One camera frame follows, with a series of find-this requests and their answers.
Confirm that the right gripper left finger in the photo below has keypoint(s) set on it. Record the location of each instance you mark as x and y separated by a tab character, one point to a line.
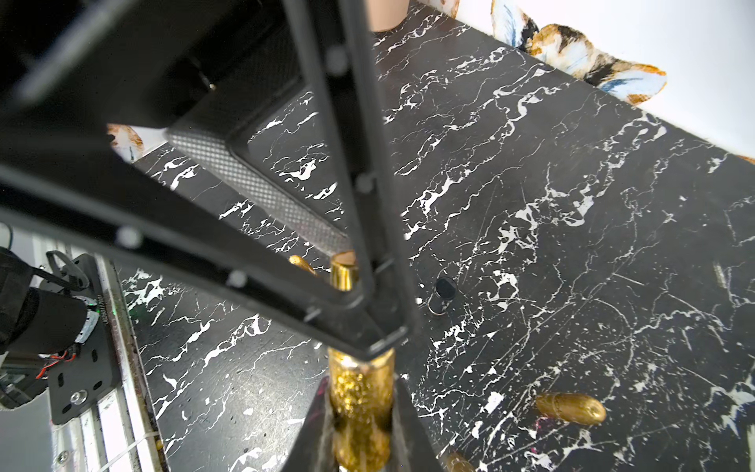
312	450

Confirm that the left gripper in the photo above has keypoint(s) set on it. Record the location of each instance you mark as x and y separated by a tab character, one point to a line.
208	73

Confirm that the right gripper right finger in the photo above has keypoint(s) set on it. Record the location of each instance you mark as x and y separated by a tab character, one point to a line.
410	447

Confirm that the gold lipstick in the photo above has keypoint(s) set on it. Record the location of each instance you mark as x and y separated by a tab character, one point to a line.
455	462
572	407
361	398
301	263

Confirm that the gold lipstick cap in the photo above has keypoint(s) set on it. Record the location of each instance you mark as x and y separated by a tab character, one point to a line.
344	272

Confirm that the potted green plant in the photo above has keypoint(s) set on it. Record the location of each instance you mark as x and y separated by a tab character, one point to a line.
386	15

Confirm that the aluminium front rail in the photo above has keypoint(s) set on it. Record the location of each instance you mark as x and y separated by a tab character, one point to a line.
116	431

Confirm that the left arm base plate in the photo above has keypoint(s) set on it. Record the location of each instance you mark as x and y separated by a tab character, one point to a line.
79	381

